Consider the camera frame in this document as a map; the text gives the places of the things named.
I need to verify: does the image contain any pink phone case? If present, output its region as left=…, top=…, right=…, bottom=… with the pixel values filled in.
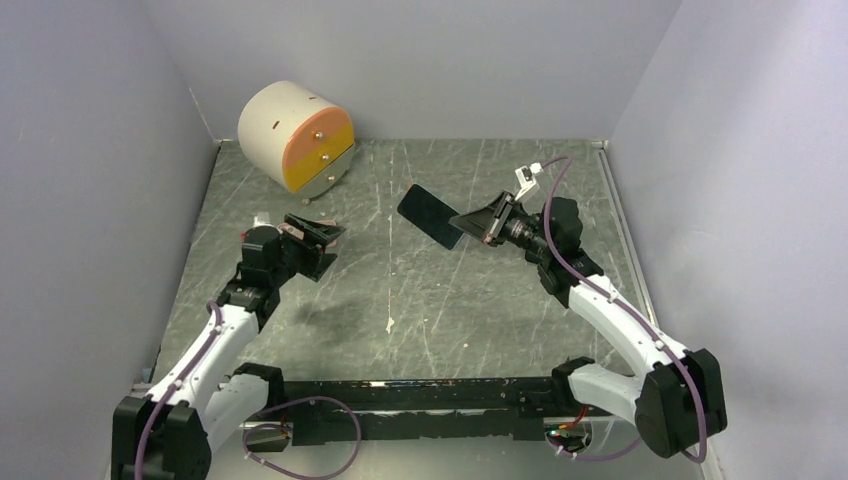
left=277, top=220, right=338, bottom=240

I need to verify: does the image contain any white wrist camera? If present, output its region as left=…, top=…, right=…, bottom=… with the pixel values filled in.
left=514, top=162, right=544, bottom=203
left=251, top=212, right=274, bottom=229

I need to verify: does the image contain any white round drawer cabinet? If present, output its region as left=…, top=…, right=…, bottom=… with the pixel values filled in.
left=237, top=81, right=355, bottom=202

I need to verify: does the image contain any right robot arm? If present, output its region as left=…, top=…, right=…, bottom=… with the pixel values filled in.
left=449, top=192, right=728, bottom=458

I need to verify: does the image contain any black screen white phone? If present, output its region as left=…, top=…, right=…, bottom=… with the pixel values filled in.
left=397, top=184, right=463, bottom=250

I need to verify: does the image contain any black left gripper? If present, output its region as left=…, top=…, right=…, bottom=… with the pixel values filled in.
left=269, top=213, right=345, bottom=286

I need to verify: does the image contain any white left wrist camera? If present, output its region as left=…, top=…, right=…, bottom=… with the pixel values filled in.
left=251, top=212, right=274, bottom=229

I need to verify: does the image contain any black base crossbar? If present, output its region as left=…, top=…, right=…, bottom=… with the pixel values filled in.
left=285, top=377, right=606, bottom=446

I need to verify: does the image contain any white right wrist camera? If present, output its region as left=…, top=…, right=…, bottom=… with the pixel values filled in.
left=514, top=162, right=544, bottom=203

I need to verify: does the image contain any aluminium frame rail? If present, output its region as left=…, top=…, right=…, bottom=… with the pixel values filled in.
left=105, top=374, right=723, bottom=480

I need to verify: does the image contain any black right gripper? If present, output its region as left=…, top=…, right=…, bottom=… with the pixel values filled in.
left=450, top=190, right=553, bottom=261

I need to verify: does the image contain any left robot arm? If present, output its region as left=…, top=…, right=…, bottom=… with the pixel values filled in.
left=110, top=215, right=345, bottom=479

